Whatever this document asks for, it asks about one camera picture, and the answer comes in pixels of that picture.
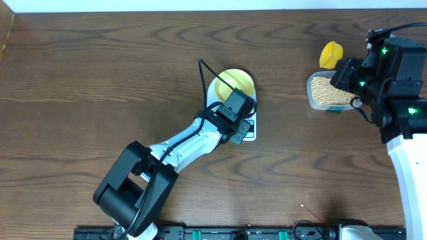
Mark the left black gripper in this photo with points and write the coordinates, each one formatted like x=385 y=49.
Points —
x=238 y=138

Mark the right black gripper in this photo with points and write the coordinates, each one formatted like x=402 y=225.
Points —
x=345 y=68

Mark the yellow measuring scoop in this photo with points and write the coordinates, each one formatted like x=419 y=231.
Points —
x=330 y=55

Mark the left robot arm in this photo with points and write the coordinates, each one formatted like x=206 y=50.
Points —
x=138 y=184

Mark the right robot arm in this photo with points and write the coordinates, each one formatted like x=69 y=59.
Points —
x=389 y=81

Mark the white digital kitchen scale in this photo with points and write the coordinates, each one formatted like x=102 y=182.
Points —
x=212 y=98

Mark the yellow bowl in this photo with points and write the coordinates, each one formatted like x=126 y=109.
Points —
x=238 y=79

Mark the pile of soybeans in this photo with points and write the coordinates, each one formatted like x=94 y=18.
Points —
x=324 y=93

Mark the clear plastic container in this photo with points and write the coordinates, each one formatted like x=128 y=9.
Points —
x=322 y=107

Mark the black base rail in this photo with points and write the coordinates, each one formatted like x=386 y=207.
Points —
x=181 y=233

